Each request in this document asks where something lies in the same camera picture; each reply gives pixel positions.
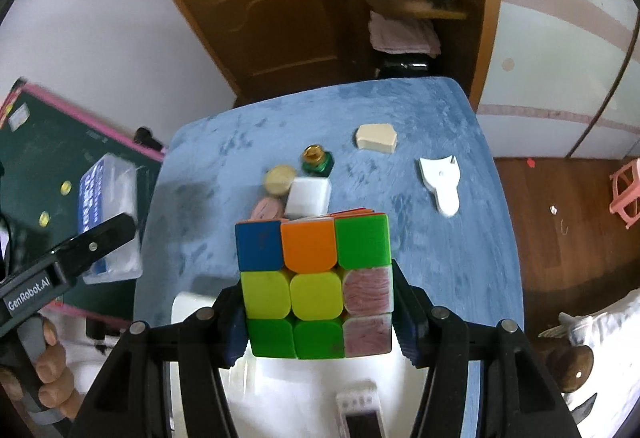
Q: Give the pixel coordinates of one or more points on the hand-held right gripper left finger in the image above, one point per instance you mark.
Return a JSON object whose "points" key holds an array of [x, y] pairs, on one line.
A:
{"points": [[235, 333]]}

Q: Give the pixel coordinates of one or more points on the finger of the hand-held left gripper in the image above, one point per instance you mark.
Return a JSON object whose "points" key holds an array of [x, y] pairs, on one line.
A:
{"points": [[100, 238]]}

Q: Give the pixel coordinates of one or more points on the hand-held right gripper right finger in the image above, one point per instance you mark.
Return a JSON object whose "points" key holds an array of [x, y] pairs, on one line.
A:
{"points": [[406, 333]]}

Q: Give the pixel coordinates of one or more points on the blue packet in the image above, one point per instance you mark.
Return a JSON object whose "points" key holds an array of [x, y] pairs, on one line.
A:
{"points": [[107, 198]]}

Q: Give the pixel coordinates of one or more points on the white plastic tray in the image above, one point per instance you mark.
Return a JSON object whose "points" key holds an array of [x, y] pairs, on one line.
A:
{"points": [[300, 393]]}

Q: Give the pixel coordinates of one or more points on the multicolour puzzle cube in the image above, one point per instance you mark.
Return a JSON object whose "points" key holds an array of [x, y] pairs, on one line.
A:
{"points": [[312, 283]]}

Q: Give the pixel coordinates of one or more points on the pink oval case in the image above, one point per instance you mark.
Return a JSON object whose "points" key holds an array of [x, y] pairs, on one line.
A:
{"points": [[265, 208]]}

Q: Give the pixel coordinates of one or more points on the white scraper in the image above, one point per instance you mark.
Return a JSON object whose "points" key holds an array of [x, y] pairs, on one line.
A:
{"points": [[440, 185]]}

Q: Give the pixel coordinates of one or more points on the white charger plug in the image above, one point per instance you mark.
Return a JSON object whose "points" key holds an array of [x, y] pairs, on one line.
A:
{"points": [[308, 196]]}

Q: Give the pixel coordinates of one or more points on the round cream tin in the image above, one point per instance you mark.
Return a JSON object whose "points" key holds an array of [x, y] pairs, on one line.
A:
{"points": [[278, 179]]}

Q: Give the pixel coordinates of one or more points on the green bottle with gold cap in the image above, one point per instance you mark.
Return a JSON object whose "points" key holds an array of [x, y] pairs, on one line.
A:
{"points": [[316, 161]]}

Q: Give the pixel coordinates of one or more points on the cream angular box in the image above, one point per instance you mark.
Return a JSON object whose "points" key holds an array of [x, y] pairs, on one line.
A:
{"points": [[376, 137]]}

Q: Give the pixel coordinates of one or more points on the person's left hand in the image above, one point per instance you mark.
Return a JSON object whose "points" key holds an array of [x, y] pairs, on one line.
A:
{"points": [[55, 368]]}

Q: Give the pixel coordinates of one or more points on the yellow round magnet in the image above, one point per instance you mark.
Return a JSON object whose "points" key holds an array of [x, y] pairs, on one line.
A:
{"points": [[64, 188], [45, 218]]}

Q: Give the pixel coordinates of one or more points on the white sticker on chalkboard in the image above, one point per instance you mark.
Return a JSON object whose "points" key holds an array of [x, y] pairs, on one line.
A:
{"points": [[17, 121]]}

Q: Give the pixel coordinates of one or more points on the white cloth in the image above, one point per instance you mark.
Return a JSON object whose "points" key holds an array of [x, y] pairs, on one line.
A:
{"points": [[612, 318]]}

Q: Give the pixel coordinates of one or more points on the pink plastic stool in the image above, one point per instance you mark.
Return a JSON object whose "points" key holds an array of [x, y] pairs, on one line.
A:
{"points": [[627, 193]]}

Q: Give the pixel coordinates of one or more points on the folded pink towel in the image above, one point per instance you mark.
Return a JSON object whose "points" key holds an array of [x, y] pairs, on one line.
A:
{"points": [[402, 36]]}

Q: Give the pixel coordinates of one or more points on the white wardrobe with pink stripes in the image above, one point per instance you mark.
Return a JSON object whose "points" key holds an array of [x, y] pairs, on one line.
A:
{"points": [[560, 58]]}

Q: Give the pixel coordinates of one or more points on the wooden shelf unit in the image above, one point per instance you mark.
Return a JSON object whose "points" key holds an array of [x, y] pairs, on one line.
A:
{"points": [[450, 18]]}

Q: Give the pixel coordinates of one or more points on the green chalkboard with pink frame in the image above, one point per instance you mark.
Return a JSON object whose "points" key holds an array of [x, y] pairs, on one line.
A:
{"points": [[45, 153]]}

